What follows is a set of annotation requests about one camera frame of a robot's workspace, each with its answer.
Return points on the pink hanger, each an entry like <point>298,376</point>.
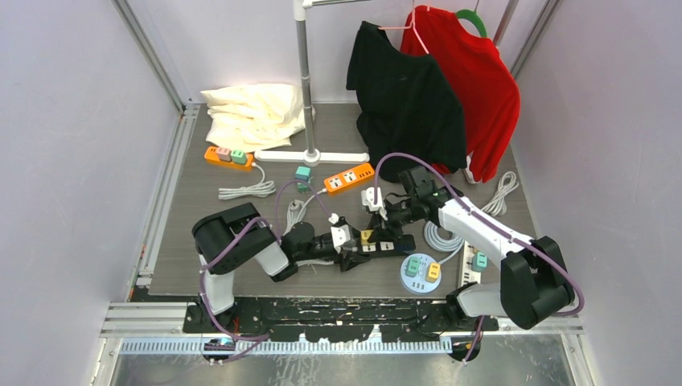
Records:
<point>412,26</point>

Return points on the cream folded cloth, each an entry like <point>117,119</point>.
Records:
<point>254,117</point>

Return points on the yellow usb charger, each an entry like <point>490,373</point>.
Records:
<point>365,236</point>

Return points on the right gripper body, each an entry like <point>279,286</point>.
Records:
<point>397,215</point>

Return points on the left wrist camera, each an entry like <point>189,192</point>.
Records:
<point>341,234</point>

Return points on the black power strip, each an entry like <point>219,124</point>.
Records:
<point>402,245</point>

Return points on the green hanger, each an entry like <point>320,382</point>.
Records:
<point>472,16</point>

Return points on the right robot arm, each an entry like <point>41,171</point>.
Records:
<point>534,282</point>

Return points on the black t-shirt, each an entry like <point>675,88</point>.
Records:
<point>407,107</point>

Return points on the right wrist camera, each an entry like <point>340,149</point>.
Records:
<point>372,200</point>

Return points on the pink charger on far strip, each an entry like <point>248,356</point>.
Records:
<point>224,154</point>

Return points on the teal charger on white strip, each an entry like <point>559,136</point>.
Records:
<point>479,262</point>

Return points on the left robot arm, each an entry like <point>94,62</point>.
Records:
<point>228,239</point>

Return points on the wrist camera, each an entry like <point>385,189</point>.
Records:
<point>341,234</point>
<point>372,200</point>

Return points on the white clothes rack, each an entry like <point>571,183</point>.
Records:
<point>311,156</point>

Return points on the orange power strip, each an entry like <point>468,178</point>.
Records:
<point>212,159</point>
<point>349,178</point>

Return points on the red t-shirt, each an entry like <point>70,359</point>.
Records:
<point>489,94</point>

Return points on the white usb power strip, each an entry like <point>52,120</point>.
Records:
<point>467,275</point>

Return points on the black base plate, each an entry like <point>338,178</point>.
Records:
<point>312,326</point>

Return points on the round blue power strip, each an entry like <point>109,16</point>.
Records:
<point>417,285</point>

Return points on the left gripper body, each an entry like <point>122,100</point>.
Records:
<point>342,251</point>

